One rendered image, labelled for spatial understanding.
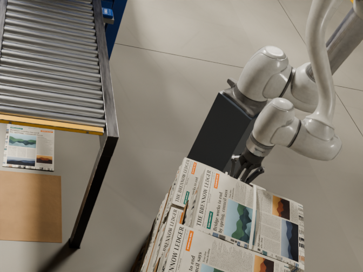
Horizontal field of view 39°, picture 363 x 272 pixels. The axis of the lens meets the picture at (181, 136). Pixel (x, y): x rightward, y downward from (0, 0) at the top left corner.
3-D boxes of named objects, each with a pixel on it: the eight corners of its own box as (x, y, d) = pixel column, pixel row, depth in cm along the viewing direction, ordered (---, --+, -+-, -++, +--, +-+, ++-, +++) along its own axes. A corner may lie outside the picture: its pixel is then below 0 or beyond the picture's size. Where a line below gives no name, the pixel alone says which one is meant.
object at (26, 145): (54, 171, 295) (54, 170, 294) (2, 166, 284) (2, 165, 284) (54, 128, 321) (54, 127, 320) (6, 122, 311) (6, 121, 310)
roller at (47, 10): (94, 28, 279) (96, 20, 276) (4, 9, 262) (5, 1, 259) (93, 23, 282) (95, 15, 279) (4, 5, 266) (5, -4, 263)
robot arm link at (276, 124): (248, 140, 169) (284, 155, 170) (268, 104, 160) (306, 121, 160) (251, 122, 178) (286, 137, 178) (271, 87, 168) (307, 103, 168)
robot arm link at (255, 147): (275, 150, 170) (268, 162, 174) (276, 134, 178) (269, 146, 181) (250, 140, 170) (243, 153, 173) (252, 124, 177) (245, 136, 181)
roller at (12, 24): (96, 48, 265) (98, 40, 262) (1, 30, 248) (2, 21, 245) (95, 42, 269) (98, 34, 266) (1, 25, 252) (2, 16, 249)
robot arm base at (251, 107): (238, 78, 241) (243, 69, 237) (273, 107, 233) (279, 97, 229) (214, 87, 228) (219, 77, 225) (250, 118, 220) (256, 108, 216)
